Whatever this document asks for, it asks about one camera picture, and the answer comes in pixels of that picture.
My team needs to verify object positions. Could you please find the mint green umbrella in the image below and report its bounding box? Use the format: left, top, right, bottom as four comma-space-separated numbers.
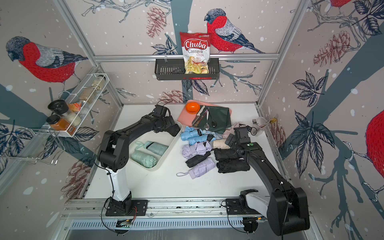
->
135, 141, 168, 156
131, 151, 159, 169

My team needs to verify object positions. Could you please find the cream plastic storage box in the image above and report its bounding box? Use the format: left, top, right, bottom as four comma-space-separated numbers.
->
129, 122, 182, 171

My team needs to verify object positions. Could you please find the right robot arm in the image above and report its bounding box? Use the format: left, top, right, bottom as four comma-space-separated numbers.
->
226, 126, 310, 237

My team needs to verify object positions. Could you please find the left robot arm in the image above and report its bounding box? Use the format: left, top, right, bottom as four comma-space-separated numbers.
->
97, 105, 181, 213

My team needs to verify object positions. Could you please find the beige folded umbrella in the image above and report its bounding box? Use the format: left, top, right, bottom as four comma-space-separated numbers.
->
212, 139, 231, 150

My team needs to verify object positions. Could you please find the black folded umbrella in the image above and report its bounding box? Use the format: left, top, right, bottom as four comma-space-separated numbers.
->
185, 152, 211, 168
214, 149, 243, 161
217, 159, 251, 174

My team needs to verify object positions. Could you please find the light blue folded umbrella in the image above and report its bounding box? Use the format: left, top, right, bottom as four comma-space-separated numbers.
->
181, 126, 212, 141

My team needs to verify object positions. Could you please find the lilac folded umbrella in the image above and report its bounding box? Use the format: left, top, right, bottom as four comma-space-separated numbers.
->
182, 142, 212, 160
176, 157, 216, 179

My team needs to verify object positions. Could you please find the pink plastic tray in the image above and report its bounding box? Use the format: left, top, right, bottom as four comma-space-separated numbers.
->
177, 100, 220, 127

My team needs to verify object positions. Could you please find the dark green cloth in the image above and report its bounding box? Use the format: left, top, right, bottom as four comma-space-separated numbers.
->
192, 106, 232, 134

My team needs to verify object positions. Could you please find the orange plastic bowl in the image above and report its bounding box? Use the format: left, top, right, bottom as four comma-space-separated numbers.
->
185, 102, 201, 115

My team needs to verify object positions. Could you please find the metal spoon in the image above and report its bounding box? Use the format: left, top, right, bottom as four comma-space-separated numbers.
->
204, 111, 210, 131

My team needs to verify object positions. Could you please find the Chuba cassava chips bag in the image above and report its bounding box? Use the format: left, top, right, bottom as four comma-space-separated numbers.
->
180, 33, 211, 74

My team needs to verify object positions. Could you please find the black lid spice jar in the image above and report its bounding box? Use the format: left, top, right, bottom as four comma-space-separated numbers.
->
48, 99, 70, 116

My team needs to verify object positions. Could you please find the amber jar black lid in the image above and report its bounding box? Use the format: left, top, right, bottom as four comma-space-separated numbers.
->
46, 115, 70, 131

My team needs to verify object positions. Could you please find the black wire wall basket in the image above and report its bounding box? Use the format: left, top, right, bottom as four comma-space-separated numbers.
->
155, 58, 220, 81

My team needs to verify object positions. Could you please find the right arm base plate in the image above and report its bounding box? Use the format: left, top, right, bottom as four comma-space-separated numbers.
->
225, 199, 260, 215

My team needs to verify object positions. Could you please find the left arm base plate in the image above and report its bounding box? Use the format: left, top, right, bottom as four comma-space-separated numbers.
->
106, 199, 149, 217

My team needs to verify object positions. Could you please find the white wire spice rack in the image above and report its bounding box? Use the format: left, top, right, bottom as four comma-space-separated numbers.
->
45, 73, 110, 137

